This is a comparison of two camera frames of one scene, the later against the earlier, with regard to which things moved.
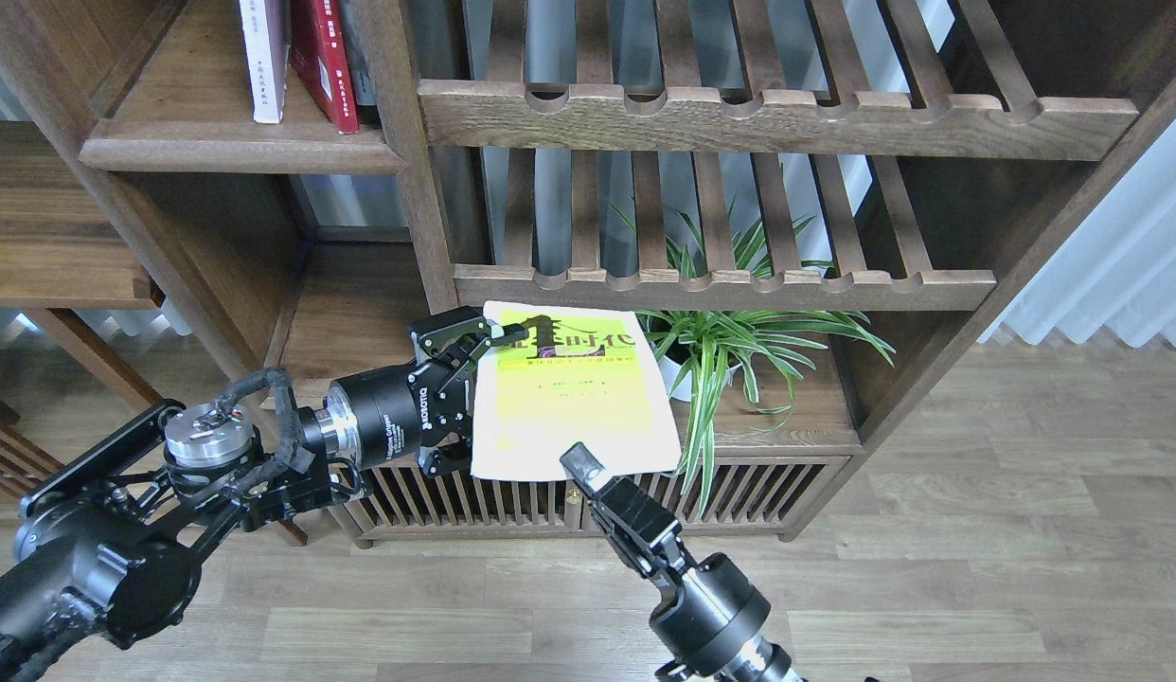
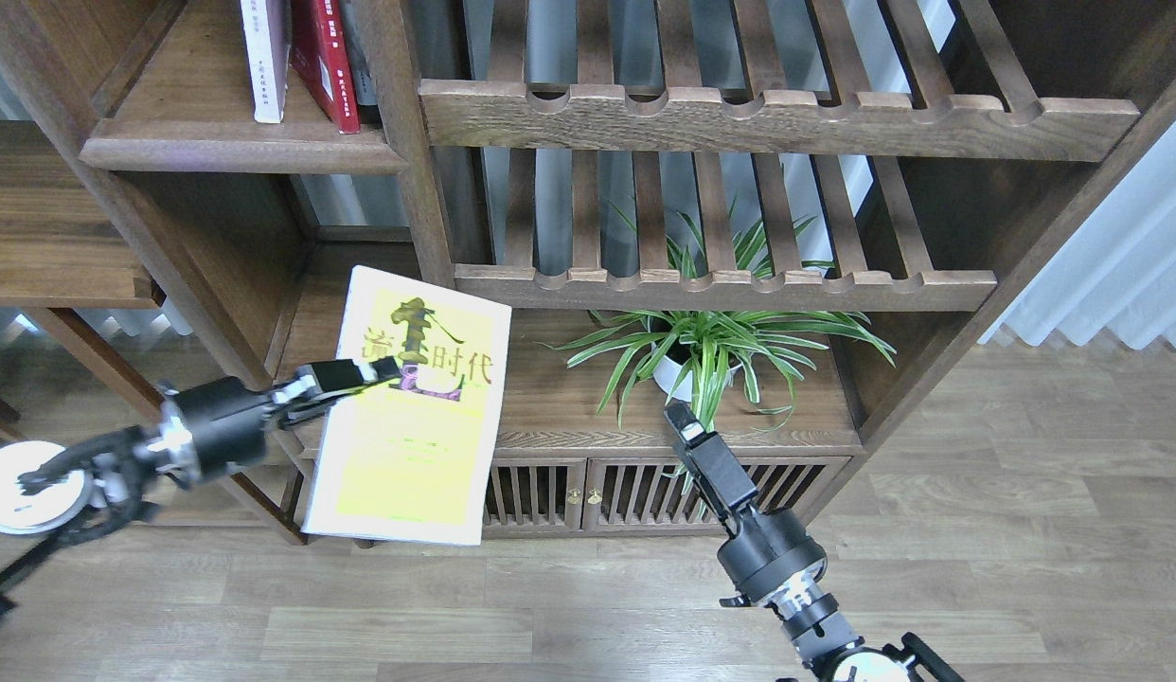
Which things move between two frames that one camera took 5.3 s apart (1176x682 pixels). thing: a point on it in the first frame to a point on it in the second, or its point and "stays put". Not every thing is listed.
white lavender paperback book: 266,30 stays put
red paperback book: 319,53 stays put
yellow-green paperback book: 583,375 to 410,459
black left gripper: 390,413 to 211,428
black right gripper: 713,612 to 764,548
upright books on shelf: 358,52 stays put
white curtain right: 1130,268 stays put
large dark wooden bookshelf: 816,209 stays put
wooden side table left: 54,240 stays put
